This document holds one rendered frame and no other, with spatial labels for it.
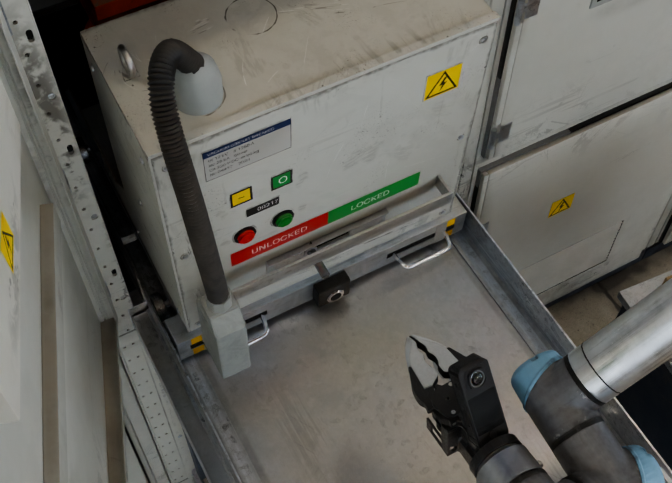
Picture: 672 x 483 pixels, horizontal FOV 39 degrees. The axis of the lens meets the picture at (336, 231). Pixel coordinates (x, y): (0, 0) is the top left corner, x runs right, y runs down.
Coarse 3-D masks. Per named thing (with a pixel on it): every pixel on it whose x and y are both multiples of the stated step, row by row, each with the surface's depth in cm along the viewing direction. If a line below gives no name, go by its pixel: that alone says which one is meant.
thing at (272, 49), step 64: (192, 0) 123; (256, 0) 124; (320, 0) 124; (384, 0) 124; (448, 0) 125; (256, 64) 118; (320, 64) 118; (384, 64) 118; (128, 128) 114; (192, 128) 112; (128, 192) 145
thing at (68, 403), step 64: (0, 128) 93; (0, 192) 89; (0, 256) 86; (64, 256) 133; (0, 320) 82; (64, 320) 126; (0, 384) 79; (64, 384) 110; (0, 448) 86; (64, 448) 105
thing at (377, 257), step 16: (464, 208) 163; (432, 224) 161; (400, 240) 160; (416, 240) 162; (432, 240) 165; (368, 256) 158; (384, 256) 161; (400, 256) 164; (336, 272) 156; (352, 272) 159; (368, 272) 163; (288, 288) 154; (304, 288) 155; (256, 304) 152; (272, 304) 154; (288, 304) 157; (176, 320) 150; (256, 320) 155; (176, 336) 149; (192, 336) 149; (192, 352) 153
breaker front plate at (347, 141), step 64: (448, 64) 126; (256, 128) 116; (320, 128) 123; (384, 128) 130; (448, 128) 139; (256, 192) 127; (320, 192) 136; (192, 256) 132; (256, 256) 141; (192, 320) 147
